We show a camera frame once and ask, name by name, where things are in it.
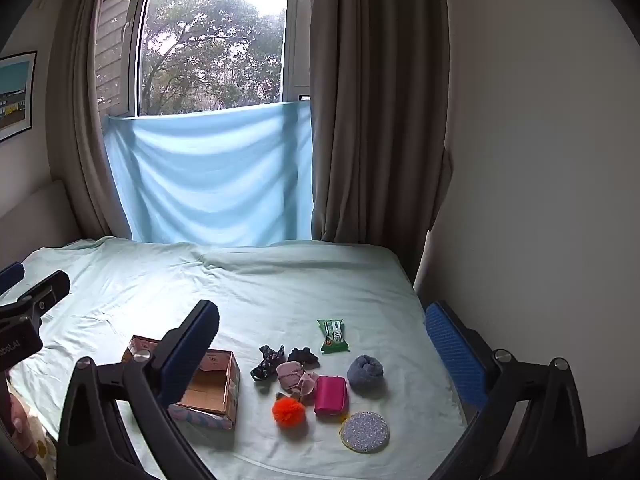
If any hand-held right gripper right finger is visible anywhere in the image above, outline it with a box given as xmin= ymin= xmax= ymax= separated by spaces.
xmin=424 ymin=301 xmax=591 ymax=480

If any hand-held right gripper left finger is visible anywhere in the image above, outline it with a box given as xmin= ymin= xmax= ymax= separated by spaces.
xmin=57 ymin=300 xmax=221 ymax=480

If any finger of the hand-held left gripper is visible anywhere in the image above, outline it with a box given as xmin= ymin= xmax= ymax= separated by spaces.
xmin=0 ymin=261 xmax=26 ymax=295
xmin=0 ymin=270 xmax=71 ymax=323

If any cardboard box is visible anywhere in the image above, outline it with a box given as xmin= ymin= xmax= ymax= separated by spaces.
xmin=121 ymin=335 xmax=242 ymax=431

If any dark patterned scrunchie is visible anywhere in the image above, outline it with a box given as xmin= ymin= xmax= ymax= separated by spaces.
xmin=250 ymin=344 xmax=286 ymax=383

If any grey-blue sock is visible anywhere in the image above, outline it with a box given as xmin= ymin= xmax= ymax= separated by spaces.
xmin=347 ymin=354 xmax=385 ymax=393

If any pink baby bootie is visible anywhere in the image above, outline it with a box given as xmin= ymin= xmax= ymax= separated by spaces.
xmin=276 ymin=360 xmax=321 ymax=405

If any orange fluffy pompom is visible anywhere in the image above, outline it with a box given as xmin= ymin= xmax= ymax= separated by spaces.
xmin=271 ymin=394 xmax=307 ymax=428

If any round silver glitter pouch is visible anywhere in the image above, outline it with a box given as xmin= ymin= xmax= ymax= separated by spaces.
xmin=340 ymin=411 xmax=390 ymax=455

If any pink leather pouch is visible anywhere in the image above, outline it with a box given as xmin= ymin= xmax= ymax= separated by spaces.
xmin=314 ymin=375 xmax=349 ymax=417

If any person's left hand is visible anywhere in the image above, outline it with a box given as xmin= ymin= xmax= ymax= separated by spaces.
xmin=0 ymin=392 xmax=40 ymax=461

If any white headboard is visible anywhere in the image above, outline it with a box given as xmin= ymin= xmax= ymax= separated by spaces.
xmin=0 ymin=179 xmax=83 ymax=271

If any floral printed cloth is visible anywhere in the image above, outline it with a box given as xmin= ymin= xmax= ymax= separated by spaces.
xmin=27 ymin=407 xmax=57 ymax=463

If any black scrunchie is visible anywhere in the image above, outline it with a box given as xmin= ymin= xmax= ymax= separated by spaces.
xmin=286 ymin=346 xmax=320 ymax=367

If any green tissue packet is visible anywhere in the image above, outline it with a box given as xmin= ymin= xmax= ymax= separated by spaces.
xmin=316 ymin=319 xmax=351 ymax=354

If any light blue hanging cloth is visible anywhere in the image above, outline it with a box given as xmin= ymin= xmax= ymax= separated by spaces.
xmin=103 ymin=100 xmax=316 ymax=247

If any tree outside window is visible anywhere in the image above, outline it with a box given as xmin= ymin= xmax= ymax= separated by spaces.
xmin=141 ymin=0 xmax=286 ymax=116

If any framed wall picture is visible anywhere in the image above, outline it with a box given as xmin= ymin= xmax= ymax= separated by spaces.
xmin=0 ymin=51 xmax=38 ymax=142

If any white window frame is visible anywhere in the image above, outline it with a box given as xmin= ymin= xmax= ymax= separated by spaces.
xmin=95 ymin=0 xmax=313 ymax=118

